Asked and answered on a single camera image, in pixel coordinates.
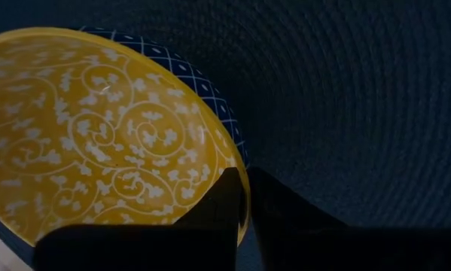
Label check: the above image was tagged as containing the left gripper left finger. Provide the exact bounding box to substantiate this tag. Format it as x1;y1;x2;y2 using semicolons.
33;167;244;271

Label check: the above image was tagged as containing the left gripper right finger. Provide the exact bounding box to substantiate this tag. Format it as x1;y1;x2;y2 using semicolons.
246;167;451;271

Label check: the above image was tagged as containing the yellow blue patterned bowl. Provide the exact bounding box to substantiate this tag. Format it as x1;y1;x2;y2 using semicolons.
0;26;251;269

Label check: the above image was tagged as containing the dark blue round placemat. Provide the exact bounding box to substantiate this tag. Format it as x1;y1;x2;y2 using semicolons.
0;0;451;271

